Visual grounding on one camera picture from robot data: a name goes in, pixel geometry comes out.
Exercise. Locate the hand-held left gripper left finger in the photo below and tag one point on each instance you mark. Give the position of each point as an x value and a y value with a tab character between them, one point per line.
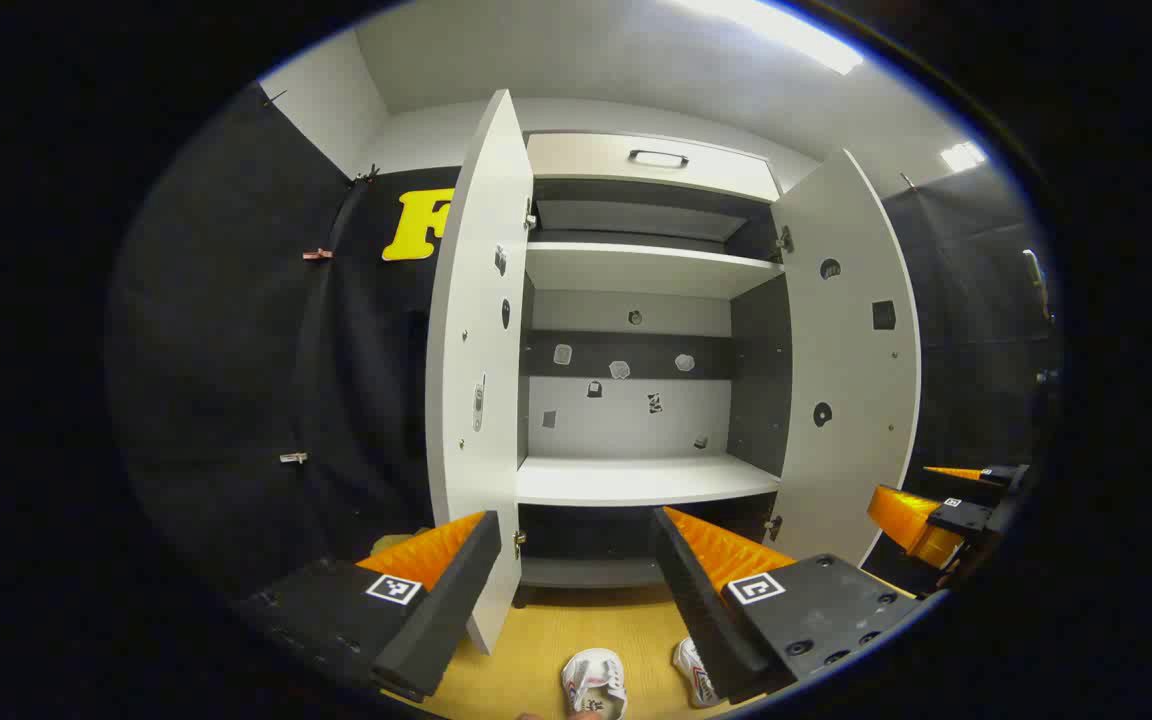
446	610

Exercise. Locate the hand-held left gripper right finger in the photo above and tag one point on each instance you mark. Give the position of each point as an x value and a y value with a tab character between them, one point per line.
696	600

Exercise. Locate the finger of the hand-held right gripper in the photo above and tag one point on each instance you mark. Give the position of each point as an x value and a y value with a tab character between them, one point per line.
966	474
911	520

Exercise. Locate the white striped canvas shoe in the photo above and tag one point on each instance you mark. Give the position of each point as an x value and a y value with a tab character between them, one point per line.
591	680
696	675

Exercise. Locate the white shoe cabinet door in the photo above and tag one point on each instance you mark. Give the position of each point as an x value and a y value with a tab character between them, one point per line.
851	450
471	300

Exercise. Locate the metal door hinge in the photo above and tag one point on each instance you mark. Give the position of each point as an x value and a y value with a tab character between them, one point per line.
530	215
519	544
785	240
774	527

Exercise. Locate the silver clip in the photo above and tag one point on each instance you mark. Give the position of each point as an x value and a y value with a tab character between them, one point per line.
293	458

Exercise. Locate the small ceiling light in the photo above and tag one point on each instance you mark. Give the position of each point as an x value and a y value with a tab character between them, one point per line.
963	156

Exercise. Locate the black backdrop cloth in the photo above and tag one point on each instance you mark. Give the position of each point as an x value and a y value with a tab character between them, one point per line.
236	350

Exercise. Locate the pink clip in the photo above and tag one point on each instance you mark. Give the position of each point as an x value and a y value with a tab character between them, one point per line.
317	254

